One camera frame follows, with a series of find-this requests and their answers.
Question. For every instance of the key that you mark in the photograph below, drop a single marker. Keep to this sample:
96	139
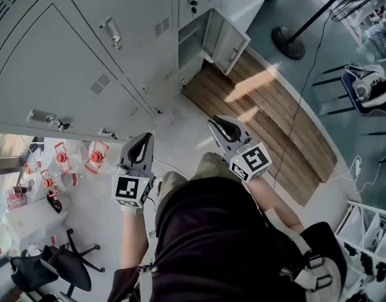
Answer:
193	9

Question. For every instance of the black office chair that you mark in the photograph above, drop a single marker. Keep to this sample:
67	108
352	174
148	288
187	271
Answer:
70	272

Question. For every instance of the clear water jug red cap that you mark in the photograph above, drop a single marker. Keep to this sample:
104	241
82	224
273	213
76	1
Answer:
95	156
61	157

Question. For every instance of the dark blue chair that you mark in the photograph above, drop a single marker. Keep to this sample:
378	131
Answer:
353	101

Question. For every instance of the person's khaki trousers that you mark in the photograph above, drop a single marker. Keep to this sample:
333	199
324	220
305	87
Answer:
208	165

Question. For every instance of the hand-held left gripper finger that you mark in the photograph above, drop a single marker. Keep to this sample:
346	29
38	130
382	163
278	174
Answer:
124	156
150	160

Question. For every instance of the white power strip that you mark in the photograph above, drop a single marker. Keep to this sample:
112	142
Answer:
357	165

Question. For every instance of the white bin with black bag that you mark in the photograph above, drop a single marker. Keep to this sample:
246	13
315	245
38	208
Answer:
54	203

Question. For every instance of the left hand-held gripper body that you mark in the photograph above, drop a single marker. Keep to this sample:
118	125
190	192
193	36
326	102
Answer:
127	189

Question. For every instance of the white and black bundle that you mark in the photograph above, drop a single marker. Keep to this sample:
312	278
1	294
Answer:
375	90

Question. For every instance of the black fan stand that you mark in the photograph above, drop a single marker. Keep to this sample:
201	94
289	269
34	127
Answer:
288	42

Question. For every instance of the small clear bottle red cap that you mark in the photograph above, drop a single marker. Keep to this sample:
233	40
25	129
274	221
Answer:
29	168

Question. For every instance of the person's left forearm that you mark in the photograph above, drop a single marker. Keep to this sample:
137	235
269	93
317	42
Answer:
133	241

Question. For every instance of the person's black shirt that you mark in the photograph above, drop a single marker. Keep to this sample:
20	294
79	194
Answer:
212	231

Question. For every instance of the dark cup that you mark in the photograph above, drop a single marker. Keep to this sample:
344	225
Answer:
19	189

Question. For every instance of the white shoulder harness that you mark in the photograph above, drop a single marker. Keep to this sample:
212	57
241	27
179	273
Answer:
322	278

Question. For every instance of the colourful floral container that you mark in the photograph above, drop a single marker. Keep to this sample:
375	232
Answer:
14	200

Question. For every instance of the dark window frame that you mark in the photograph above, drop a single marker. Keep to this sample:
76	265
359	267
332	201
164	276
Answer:
7	163

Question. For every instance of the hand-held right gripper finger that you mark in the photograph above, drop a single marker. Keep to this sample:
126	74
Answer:
234	132
219	140

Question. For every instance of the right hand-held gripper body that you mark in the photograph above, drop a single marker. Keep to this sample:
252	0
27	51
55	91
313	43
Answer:
251	162

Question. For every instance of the grey metal locker cabinet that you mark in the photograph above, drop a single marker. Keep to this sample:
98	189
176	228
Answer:
133	11

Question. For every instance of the white cardboard box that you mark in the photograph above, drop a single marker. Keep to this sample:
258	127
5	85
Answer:
29	222

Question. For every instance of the wooden slatted platform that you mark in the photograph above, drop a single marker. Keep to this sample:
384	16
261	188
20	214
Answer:
274	121

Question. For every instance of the person's right forearm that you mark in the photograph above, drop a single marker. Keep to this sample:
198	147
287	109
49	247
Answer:
271	200

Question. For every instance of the clear water jug red label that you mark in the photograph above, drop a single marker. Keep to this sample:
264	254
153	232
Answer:
70	179

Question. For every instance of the white clothes drying rack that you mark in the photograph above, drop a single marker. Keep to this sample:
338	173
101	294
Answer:
356	231

